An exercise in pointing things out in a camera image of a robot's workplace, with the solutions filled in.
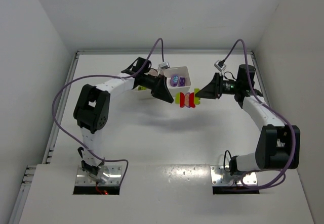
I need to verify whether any purple square lego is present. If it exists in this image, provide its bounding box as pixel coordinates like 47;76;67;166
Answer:
178;77;186;87

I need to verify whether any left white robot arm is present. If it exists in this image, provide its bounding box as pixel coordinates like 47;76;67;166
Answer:
73;57;174;182

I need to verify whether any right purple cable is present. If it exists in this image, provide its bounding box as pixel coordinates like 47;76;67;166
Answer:
220;39;297;189

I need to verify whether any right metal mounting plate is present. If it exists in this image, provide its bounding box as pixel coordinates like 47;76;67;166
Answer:
210;165;258;187

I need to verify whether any white three-compartment container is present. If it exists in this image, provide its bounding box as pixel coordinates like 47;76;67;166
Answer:
133;66;191;100

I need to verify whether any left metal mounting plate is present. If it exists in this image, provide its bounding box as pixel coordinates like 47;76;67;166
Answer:
75;165;123;187

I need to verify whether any green lego brick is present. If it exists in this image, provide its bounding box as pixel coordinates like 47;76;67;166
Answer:
138;86;146;91

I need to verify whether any lego stack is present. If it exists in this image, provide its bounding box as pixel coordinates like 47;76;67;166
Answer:
175;88;200;108

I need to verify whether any metal mounting plate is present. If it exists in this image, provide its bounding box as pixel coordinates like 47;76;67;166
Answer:
210;165;258;187
75;165;123;187

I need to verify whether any purple cable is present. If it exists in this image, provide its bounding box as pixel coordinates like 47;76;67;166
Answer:
220;39;297;189
52;37;170;178

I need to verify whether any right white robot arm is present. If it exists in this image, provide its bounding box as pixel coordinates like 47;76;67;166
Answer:
196;64;300;175

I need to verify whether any purple paw print lego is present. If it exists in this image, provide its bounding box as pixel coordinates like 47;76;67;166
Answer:
170;75;179;87

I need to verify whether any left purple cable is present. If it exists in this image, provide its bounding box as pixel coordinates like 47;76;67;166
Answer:
52;37;170;178

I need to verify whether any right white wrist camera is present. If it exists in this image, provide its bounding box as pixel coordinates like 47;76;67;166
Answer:
214;60;226;72

